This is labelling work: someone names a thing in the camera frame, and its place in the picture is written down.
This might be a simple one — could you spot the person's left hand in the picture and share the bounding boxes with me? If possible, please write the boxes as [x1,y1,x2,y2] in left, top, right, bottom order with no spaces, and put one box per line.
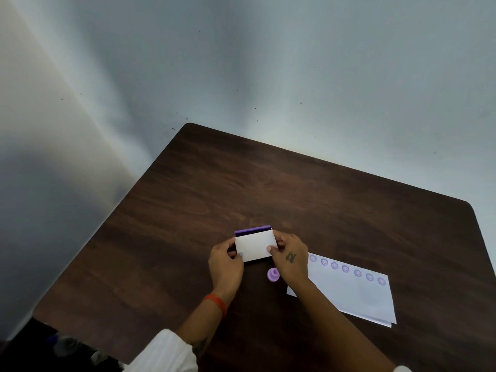
[208,238,245,303]

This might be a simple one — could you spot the person's right hand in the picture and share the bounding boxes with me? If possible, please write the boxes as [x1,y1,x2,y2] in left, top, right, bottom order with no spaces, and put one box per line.
[266,229,311,288]

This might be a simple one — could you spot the white ink pad lid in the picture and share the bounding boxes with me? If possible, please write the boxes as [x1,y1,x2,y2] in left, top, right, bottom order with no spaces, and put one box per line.
[234,229,279,263]

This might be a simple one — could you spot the purple ink pad base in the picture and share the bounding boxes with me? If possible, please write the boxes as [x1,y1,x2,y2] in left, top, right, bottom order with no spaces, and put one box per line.
[234,225,273,238]

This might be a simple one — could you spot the white paper with purple prints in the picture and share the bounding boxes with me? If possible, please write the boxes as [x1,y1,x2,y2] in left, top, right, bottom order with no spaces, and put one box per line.
[286,252,397,325]

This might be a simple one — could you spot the white paper sheet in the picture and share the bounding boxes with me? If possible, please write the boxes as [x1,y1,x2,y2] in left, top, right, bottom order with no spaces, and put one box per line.
[340,309,393,329]

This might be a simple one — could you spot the person's left forearm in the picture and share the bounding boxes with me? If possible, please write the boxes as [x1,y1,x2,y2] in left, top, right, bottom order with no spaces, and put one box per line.
[176,300,224,359]

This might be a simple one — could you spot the person's right forearm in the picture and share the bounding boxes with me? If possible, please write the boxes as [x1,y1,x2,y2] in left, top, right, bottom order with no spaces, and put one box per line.
[294,277,397,372]

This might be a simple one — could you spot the person's white shirt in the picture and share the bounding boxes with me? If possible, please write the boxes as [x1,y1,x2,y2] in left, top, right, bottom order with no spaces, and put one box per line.
[123,329,413,372]

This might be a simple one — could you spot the red wrist band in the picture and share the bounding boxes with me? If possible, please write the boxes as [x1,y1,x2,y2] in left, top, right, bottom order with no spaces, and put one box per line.
[203,293,228,317]

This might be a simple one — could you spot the dark patterned cloth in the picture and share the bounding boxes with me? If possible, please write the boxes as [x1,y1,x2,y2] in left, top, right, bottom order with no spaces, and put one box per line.
[0,317,126,372]

